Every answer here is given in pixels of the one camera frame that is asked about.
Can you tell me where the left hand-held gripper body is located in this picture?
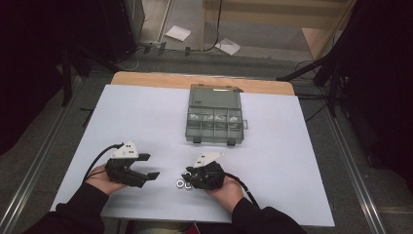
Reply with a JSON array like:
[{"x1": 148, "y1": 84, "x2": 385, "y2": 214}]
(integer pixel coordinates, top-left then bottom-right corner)
[{"x1": 105, "y1": 140, "x2": 149, "y2": 189}]

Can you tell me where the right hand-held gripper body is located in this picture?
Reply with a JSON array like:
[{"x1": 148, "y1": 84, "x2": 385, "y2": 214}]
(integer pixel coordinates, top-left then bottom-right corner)
[{"x1": 189, "y1": 151, "x2": 226, "y2": 191}]

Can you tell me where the grey transparent compartment box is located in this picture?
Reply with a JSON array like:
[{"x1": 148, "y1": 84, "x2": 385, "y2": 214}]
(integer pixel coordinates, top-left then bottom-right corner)
[{"x1": 185, "y1": 83, "x2": 249, "y2": 146}]

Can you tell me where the person's left hand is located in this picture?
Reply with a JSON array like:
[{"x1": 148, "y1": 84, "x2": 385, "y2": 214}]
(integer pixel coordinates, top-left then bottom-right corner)
[{"x1": 85, "y1": 163, "x2": 128, "y2": 196}]

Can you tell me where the person's right hand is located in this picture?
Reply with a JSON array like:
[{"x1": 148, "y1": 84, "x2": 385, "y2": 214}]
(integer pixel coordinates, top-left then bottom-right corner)
[{"x1": 206, "y1": 175, "x2": 244, "y2": 214}]

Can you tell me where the white board sheet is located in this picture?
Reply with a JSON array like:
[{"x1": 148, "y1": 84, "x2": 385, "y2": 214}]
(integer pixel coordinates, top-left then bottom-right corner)
[{"x1": 50, "y1": 84, "x2": 335, "y2": 227}]

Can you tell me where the white paper sheet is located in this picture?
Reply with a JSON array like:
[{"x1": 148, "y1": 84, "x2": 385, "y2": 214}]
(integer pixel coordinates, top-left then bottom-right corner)
[
  {"x1": 214, "y1": 37, "x2": 242, "y2": 56},
  {"x1": 164, "y1": 24, "x2": 193, "y2": 42}
]

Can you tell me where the black cabinet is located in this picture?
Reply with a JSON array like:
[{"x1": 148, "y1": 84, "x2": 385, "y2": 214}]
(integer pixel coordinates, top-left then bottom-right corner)
[{"x1": 100, "y1": 0, "x2": 145, "y2": 62}]

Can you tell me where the black metal stand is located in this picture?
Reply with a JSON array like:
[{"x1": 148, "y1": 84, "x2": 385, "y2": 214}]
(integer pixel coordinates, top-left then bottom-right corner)
[{"x1": 276, "y1": 52, "x2": 345, "y2": 118}]

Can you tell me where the light wooden board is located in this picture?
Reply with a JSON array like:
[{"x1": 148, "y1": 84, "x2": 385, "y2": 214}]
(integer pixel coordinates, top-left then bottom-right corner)
[{"x1": 301, "y1": 27, "x2": 342, "y2": 60}]

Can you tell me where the left hand-held gripper cable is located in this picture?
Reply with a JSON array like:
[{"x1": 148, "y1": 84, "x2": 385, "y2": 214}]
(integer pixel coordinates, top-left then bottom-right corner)
[{"x1": 82, "y1": 142, "x2": 125, "y2": 183}]

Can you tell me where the hand-held gripper cable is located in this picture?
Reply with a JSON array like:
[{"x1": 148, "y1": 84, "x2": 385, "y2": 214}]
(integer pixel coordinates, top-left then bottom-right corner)
[
  {"x1": 223, "y1": 172, "x2": 261, "y2": 209},
  {"x1": 82, "y1": 142, "x2": 125, "y2": 183}
]

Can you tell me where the right hand-held gripper cable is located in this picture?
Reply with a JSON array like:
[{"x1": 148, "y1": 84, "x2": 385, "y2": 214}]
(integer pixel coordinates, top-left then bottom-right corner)
[{"x1": 223, "y1": 172, "x2": 261, "y2": 209}]

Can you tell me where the metal floor rail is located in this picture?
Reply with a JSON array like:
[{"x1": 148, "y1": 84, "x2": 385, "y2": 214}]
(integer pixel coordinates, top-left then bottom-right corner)
[
  {"x1": 0, "y1": 76, "x2": 84, "y2": 234},
  {"x1": 324, "y1": 106, "x2": 389, "y2": 234}
]

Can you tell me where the black hanging cable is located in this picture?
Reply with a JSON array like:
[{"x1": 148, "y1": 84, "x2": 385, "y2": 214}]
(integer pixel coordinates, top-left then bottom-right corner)
[{"x1": 207, "y1": 0, "x2": 224, "y2": 53}]

